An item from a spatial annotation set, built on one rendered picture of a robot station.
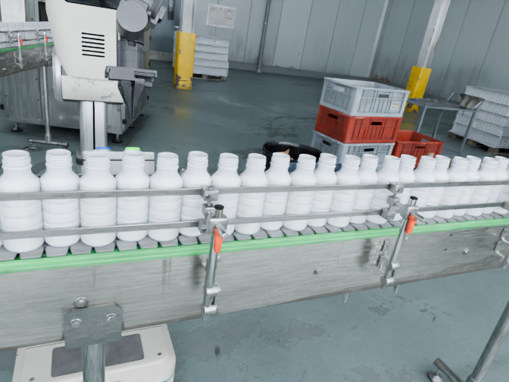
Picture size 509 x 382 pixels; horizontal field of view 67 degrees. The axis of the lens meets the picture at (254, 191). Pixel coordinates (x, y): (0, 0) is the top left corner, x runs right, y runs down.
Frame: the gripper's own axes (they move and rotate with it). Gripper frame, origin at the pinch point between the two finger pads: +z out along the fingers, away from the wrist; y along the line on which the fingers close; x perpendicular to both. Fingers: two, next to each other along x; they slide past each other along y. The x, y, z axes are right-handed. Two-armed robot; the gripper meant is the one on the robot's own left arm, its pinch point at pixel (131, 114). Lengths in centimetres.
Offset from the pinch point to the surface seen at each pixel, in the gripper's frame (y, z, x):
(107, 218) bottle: -6.0, 19.9, -16.5
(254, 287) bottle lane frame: 23.7, 37.1, -12.7
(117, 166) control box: -3.4, 11.0, -3.5
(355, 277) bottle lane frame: 52, 38, -12
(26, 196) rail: -17.8, 15.6, -19.0
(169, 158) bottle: 4.0, 9.5, -19.5
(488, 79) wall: 1030, -226, 638
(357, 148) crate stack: 194, -3, 164
